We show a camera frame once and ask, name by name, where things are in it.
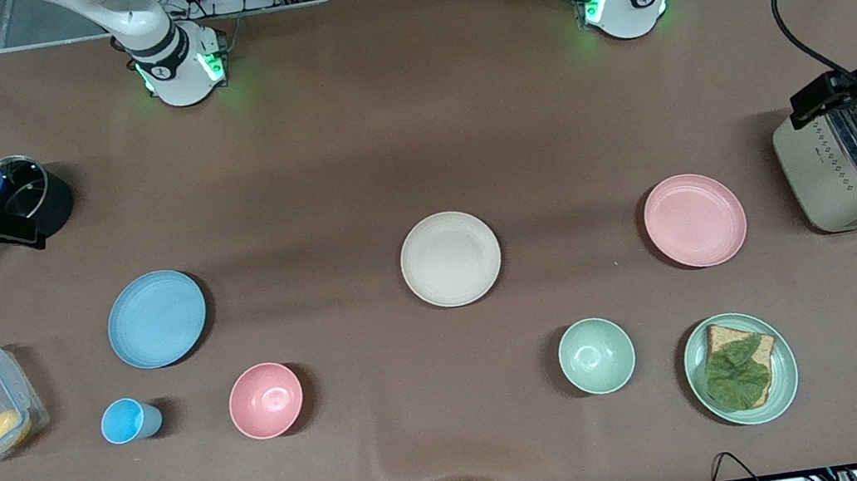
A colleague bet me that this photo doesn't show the pink plate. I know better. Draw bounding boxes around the pink plate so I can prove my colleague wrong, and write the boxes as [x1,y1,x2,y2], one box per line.
[638,165,753,275]

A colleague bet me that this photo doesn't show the blue plate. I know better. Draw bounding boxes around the blue plate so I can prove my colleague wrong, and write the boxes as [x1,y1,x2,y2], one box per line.
[100,264,215,375]

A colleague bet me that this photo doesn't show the black round pot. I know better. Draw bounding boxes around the black round pot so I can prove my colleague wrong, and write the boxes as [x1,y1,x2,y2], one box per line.
[0,147,80,247]

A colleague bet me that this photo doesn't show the yellow food piece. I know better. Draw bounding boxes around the yellow food piece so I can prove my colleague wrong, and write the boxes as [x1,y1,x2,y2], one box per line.
[0,405,36,453]

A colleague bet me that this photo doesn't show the blue cup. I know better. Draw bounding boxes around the blue cup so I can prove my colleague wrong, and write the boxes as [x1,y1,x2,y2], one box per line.
[97,393,166,447]

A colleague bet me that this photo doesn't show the brown bread slice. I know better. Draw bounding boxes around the brown bread slice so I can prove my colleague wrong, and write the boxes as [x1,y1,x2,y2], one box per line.
[697,316,785,415]

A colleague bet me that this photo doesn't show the green plate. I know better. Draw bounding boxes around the green plate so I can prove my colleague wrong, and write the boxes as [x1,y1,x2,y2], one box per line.
[677,304,805,434]

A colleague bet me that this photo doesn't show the green lettuce leaf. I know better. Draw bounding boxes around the green lettuce leaf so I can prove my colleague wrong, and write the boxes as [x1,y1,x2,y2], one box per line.
[700,334,776,415]

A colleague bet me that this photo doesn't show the pink bowl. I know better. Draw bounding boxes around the pink bowl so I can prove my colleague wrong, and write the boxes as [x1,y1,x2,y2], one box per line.
[223,358,310,444]

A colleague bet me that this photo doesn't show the green bowl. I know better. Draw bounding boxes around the green bowl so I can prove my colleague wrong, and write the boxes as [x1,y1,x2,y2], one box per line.
[554,313,640,400]

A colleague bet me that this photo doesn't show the brown table cloth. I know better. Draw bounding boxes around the brown table cloth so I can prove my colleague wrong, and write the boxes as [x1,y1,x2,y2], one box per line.
[0,0,857,481]

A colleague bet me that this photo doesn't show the beige plate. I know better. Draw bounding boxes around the beige plate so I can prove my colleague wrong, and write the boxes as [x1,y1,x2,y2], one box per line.
[394,204,508,314]

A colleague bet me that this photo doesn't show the thin black cable loop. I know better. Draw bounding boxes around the thin black cable loop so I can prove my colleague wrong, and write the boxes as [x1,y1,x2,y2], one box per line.
[706,445,765,481]

